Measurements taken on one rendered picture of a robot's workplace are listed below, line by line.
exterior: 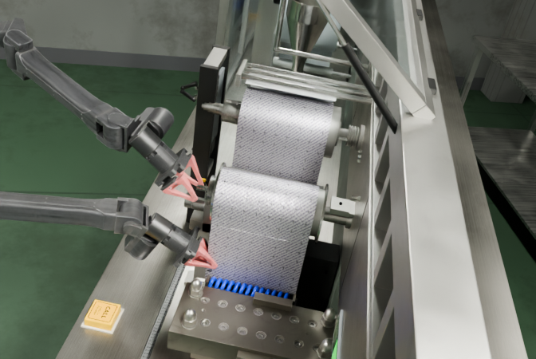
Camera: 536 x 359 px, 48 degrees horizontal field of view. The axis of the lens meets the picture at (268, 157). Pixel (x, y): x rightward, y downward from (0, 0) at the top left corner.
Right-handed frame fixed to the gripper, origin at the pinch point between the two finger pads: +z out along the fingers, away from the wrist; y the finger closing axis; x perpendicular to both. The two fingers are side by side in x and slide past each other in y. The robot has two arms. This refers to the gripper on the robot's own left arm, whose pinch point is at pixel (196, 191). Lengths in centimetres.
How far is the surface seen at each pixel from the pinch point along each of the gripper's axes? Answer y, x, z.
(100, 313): 13.4, -37.9, 7.4
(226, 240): 3.4, -1.9, 13.7
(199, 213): -7.1, -9.6, 7.8
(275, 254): 3.4, 5.2, 23.7
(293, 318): 10.9, 0.4, 37.2
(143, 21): -303, -137, -32
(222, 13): -99, -4, -18
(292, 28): -70, 22, -3
